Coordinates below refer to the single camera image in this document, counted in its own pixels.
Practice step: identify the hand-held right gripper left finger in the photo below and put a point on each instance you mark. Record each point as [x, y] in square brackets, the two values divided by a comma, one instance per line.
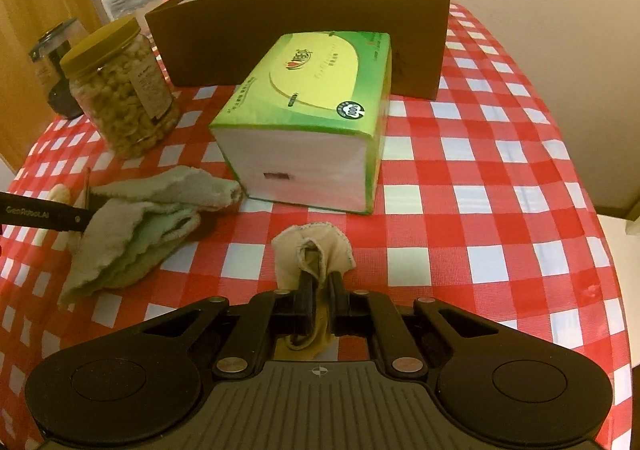
[306, 295]

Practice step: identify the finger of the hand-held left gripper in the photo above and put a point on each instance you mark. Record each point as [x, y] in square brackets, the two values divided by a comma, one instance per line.
[45, 216]

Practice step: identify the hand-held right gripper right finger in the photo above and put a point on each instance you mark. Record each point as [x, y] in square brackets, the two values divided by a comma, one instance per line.
[337, 297]

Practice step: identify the beige cloth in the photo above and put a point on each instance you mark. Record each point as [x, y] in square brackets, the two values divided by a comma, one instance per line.
[310, 236]

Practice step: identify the pale green towel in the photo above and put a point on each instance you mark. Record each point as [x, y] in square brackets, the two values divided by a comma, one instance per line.
[125, 240]

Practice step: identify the brown cardboard box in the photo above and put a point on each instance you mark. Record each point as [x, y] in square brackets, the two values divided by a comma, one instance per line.
[300, 15]

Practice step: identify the dark brown round jar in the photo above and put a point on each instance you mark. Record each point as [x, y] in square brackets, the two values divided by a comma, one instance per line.
[65, 100]

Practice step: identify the yellow-lidded peanut jar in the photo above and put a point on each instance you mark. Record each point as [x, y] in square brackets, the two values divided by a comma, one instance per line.
[125, 95]

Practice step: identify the glass jar with green lid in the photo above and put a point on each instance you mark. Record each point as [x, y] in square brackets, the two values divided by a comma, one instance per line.
[55, 48]

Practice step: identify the red checked tablecloth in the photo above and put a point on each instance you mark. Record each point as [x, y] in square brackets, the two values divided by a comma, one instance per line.
[500, 180]

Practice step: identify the green tissue pack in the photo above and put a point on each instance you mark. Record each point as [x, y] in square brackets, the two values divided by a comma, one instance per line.
[310, 80]

